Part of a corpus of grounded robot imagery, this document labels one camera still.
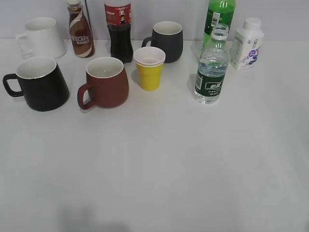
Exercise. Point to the clear water bottle green label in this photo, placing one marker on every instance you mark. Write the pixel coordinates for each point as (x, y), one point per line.
(212, 66)

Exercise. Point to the black mug white interior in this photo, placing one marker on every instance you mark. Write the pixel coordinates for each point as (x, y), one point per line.
(40, 81)

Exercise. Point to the red mug white interior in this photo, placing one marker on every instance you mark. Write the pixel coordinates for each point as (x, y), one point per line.
(106, 84)

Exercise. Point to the dark grey mug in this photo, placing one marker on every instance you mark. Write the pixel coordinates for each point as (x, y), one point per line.
(168, 36)

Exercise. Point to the white ceramic mug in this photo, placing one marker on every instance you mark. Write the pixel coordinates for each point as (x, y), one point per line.
(41, 38)

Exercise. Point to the yellow paper cup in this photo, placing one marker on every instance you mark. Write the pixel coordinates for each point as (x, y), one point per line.
(150, 76)

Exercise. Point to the white inner paper cup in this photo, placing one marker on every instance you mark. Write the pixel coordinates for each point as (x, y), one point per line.
(149, 56)

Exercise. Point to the cola bottle red label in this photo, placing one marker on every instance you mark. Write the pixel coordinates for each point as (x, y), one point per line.
(118, 18)

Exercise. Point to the Nescafe coffee bottle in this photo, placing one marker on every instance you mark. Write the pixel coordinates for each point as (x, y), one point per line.
(79, 29)

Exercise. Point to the white milk carton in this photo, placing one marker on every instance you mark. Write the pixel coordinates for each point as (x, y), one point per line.
(246, 44)

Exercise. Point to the green soda bottle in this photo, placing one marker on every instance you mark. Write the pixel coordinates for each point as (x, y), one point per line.
(219, 12)

